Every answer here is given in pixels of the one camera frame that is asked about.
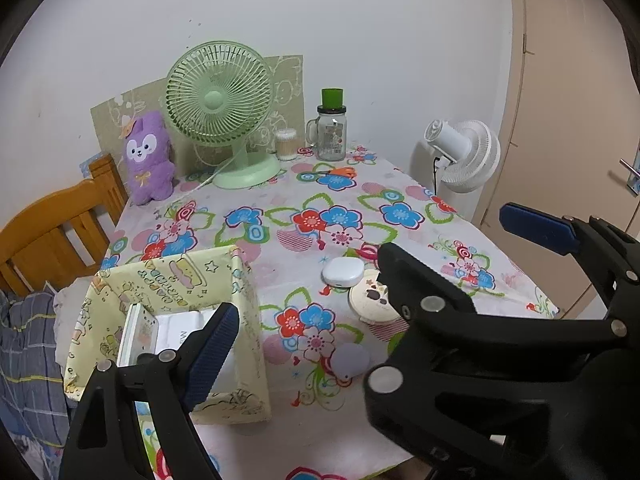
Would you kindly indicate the cotton swab container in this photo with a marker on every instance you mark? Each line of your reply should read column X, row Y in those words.
column 286, row 143

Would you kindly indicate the cream round compact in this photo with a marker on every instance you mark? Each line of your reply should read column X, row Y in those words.
column 369, row 300

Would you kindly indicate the glass jar green lid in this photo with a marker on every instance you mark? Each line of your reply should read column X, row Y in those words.
column 327, row 132

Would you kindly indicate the floral tablecloth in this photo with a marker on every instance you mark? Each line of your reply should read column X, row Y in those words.
column 287, row 229

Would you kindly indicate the beige door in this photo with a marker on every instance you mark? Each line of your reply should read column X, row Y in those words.
column 570, row 125

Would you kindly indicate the plaid grey pillow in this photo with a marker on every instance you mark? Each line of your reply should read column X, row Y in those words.
column 33, row 403

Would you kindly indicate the metal door handle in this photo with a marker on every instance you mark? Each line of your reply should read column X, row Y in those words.
column 633, row 169

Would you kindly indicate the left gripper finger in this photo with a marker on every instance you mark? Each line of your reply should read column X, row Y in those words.
column 204, row 353

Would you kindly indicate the green desk fan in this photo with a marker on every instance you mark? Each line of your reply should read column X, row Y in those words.
column 218, row 94

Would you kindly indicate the white 45W charger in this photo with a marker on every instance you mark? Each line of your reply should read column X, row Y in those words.
column 174, row 328

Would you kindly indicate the white pillow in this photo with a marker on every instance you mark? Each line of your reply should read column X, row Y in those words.
column 67, row 303

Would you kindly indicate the white standing fan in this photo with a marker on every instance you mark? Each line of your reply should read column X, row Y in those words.
column 460, row 157

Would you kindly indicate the beige patterned board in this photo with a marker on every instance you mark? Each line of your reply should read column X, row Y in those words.
column 287, row 111

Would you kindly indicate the yellow patterned storage box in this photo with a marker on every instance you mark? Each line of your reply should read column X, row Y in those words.
column 194, row 281

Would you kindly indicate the white earbud case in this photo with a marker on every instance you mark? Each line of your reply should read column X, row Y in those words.
column 343, row 272

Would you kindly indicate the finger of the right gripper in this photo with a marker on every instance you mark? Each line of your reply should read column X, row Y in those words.
column 414, row 289
column 544, row 230

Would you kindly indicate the wooden bed headboard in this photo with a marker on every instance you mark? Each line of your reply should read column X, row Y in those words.
column 59, row 237

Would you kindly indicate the purple plush toy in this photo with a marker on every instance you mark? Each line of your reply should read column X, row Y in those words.
column 146, row 149

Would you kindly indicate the lavender round object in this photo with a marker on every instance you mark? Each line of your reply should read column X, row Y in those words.
column 349, row 361

